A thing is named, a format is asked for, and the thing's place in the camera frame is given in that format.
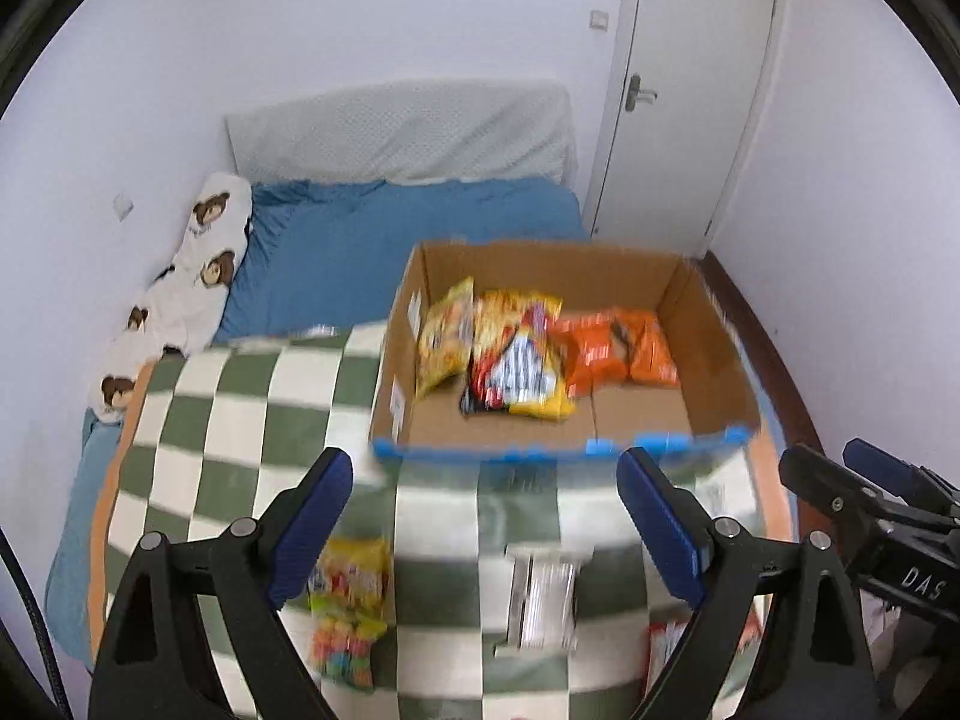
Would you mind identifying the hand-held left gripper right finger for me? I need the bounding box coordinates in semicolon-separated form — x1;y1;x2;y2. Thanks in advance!
616;447;878;720

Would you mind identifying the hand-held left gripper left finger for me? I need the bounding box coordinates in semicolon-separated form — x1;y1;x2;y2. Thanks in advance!
88;447;353;720

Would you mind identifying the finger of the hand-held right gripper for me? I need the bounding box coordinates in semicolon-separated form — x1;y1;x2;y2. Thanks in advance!
841;438;960;520
778;444;905;563

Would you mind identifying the colourful gummy candy packet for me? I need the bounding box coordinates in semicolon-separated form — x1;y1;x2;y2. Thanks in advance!
307;536;391;691

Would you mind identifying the cardboard box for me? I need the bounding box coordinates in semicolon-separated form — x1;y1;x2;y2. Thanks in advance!
369;240;762;466

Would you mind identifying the red white packet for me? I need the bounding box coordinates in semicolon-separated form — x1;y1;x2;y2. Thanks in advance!
645;611;762;698

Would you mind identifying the white silver snack packet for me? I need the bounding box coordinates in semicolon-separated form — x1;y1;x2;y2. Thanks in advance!
495;544;593;653

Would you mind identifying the green white checkered blanket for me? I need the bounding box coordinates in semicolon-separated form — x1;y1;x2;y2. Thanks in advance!
88;322;796;720

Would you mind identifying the orange snack packet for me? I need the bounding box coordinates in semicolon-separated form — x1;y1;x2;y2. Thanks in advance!
547;311;631;398
611;309;680;389

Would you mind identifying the black white striped packet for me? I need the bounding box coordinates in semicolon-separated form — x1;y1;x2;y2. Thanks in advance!
480;334;560;398

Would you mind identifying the yellow chip packet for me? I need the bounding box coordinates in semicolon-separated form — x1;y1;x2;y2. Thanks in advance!
415;277;475;400

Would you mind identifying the light blue blanket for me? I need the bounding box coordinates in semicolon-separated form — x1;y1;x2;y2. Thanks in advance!
45;409;125;672

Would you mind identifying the white bear print pillow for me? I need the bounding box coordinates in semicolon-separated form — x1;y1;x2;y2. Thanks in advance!
90;171;254;425

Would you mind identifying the yellow red snack packet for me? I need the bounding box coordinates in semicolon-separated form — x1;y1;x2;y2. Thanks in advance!
459;289;577;421

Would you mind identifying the blue bed sheet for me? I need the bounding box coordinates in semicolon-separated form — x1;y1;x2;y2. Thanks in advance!
214;176;590;350

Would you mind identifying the white padded headboard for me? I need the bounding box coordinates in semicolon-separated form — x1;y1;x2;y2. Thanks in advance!
225;79;577;185

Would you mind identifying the white door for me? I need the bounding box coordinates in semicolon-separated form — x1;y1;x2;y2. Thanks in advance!
585;0;788;256

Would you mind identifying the dark wooden bed frame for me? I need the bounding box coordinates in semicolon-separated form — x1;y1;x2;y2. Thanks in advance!
697;251;826;458

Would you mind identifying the black cable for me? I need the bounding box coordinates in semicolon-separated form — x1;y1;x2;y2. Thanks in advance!
0;529;72;720

